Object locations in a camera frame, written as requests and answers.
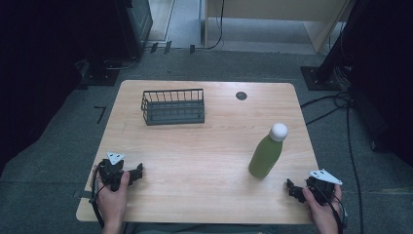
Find person's right hand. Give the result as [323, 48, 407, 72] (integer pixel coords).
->
[301, 183, 345, 229]

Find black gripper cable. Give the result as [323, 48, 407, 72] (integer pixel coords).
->
[311, 183, 347, 234]
[89, 165, 106, 229]

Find dark grey wire basket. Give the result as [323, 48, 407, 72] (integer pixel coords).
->
[140, 88, 207, 127]

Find black metal stand with base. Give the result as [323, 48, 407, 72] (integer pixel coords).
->
[299, 0, 378, 93]

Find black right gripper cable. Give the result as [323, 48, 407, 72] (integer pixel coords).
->
[311, 183, 347, 234]

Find green bottle with white cap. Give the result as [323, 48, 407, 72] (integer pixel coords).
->
[247, 122, 289, 179]

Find person's left hand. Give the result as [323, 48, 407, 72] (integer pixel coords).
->
[93, 165, 131, 228]

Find dark cabinet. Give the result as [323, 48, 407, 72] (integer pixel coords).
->
[113, 0, 154, 61]

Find dark stand base plate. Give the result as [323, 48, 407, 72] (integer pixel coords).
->
[79, 58, 121, 88]

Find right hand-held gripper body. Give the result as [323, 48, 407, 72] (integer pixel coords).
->
[305, 168, 344, 207]

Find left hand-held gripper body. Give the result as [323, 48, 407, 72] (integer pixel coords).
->
[97, 151, 127, 193]

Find light wooden desk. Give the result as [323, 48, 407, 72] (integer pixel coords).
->
[204, 0, 354, 55]

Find black floor cables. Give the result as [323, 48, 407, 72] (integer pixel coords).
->
[299, 91, 365, 234]

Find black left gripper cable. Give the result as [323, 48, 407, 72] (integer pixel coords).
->
[89, 165, 106, 229]

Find black hanging cable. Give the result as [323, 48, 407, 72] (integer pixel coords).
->
[206, 0, 226, 51]

